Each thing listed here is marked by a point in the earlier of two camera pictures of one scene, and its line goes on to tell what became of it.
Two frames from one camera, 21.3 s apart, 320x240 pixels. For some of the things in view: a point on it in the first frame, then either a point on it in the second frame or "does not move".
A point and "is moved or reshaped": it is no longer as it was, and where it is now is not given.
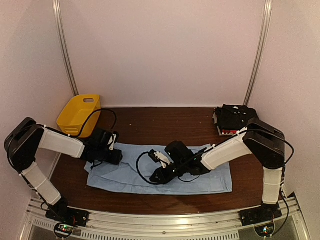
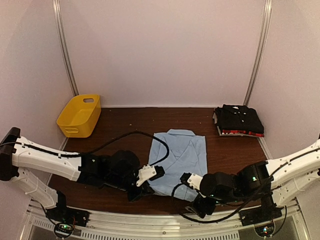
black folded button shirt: x=228 y=117 does not move
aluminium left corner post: x=60 y=23 does not move
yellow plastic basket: x=71 y=119 does not move
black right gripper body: x=181 y=169 → x=199 y=206
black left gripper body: x=102 y=156 → x=115 y=181
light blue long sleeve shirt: x=131 y=176 is moved or reshaped
